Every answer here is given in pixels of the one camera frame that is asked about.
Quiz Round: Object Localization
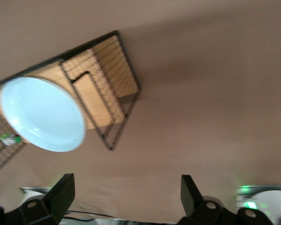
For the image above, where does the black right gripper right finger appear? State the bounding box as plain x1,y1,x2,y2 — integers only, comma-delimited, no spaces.
177,174,273,225

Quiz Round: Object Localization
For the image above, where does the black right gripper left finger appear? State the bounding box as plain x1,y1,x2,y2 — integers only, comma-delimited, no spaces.
0,172,76,225

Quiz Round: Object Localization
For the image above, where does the light blue round plate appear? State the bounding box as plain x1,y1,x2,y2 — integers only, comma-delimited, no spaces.
0,76,87,153

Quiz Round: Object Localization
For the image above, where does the green push button switch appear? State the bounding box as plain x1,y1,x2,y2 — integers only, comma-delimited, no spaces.
0,132,22,147

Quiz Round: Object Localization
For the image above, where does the wire shelf with wooden top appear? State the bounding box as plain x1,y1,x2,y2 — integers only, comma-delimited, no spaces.
0,30,141,171

